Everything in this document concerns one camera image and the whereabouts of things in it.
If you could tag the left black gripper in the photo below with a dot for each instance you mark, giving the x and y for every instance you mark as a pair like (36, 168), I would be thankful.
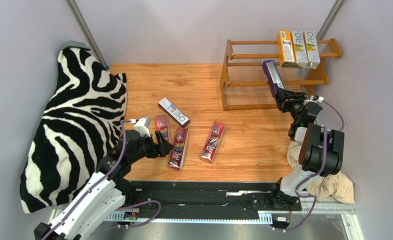
(161, 149)

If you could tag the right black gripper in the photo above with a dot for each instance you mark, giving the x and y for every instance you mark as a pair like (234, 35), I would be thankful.
(286, 97)

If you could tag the silver yellow R.O.C.S. toothpaste box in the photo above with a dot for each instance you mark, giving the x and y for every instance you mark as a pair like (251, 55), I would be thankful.
(300, 53)

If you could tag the orange white R.O.C.S. toothpaste box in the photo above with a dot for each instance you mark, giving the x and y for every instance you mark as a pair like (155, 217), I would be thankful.
(311, 45)

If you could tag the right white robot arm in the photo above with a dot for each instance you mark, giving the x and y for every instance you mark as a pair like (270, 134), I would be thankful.
(321, 152)

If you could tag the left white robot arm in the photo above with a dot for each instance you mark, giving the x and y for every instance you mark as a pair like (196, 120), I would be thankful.
(107, 190)

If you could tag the orange wooden shelf rack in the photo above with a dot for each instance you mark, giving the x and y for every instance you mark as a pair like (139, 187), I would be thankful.
(243, 84)

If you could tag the red 3D toothpaste box left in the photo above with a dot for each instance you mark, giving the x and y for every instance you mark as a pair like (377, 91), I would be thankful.
(177, 154)

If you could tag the red 3d toothpaste box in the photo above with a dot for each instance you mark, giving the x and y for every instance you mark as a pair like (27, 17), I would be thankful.
(213, 142)
(177, 154)

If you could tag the small red toothpaste box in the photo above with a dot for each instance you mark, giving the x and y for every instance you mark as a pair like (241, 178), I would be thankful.
(162, 125)

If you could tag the purple white R.O.C.S. toothpaste box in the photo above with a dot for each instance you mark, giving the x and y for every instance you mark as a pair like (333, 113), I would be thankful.
(171, 110)

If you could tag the red 3D toothpaste box right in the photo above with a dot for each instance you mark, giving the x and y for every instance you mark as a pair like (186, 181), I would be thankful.
(213, 142)

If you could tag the zebra pattern cushion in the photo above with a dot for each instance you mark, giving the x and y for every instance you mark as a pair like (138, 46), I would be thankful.
(79, 125)

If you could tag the beige crumpled cloth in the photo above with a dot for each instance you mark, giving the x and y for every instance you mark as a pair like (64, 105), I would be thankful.
(338, 186)

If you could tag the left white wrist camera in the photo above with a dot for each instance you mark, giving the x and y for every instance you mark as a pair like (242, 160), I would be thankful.
(142, 126)

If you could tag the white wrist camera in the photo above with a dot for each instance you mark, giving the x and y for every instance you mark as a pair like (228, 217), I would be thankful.
(142, 126)
(316, 99)

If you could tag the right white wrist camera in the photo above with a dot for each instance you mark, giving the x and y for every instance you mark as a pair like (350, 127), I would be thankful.
(316, 99)

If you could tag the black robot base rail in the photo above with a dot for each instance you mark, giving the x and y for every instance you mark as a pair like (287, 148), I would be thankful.
(208, 202)

